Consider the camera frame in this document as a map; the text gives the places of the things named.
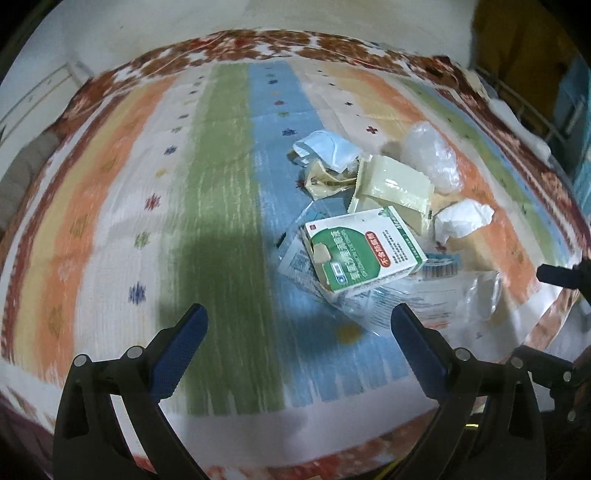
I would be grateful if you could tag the striped colourful blanket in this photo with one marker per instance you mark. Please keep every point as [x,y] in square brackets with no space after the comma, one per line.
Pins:
[221,207]

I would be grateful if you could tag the white tissue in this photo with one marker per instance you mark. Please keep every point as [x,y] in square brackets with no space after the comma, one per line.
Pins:
[461,221]

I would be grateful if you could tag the clear plastic film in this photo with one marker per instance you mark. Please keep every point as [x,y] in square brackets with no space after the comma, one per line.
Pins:
[485,293]

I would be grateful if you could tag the blue face mask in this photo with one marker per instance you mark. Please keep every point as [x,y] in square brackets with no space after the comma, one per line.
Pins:
[325,147]

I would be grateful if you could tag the yellow wrapper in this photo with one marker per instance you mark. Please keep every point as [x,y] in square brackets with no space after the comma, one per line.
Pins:
[323,181]

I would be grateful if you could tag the cream sachet packet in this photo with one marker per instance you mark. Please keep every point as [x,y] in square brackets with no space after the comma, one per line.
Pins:
[392,189]

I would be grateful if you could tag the clear plastic bag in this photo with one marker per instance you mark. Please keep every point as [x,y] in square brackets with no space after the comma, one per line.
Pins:
[431,157]

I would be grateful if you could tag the yellow brown cabinet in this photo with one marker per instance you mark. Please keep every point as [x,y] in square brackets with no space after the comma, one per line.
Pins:
[517,32]

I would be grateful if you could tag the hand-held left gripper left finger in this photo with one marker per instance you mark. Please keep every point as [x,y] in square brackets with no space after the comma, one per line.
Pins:
[179,355]

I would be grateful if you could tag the light blue container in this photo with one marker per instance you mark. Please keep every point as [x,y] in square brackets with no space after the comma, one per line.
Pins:
[572,110]

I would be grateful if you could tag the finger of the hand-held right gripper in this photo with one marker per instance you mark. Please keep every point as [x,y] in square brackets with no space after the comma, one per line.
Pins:
[556,275]
[547,369]

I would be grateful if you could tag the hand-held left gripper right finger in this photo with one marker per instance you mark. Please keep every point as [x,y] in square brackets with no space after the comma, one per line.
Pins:
[420,355]

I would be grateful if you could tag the clear printed plastic wrapper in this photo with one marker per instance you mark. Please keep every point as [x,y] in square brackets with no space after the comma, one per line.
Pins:
[364,304]

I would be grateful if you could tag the green white medicine box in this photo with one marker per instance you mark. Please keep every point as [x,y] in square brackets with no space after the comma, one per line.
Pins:
[364,251]

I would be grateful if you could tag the white cloth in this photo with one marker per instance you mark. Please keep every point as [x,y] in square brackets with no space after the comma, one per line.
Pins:
[517,124]

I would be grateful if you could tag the white cabinet door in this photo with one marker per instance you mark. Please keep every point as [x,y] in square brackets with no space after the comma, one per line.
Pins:
[41,92]

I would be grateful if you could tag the striped colourful tablecloth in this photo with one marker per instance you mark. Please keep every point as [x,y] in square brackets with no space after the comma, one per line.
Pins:
[258,48]

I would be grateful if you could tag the blue striped blister strip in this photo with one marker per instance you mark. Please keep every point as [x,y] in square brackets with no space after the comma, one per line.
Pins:
[443,266]

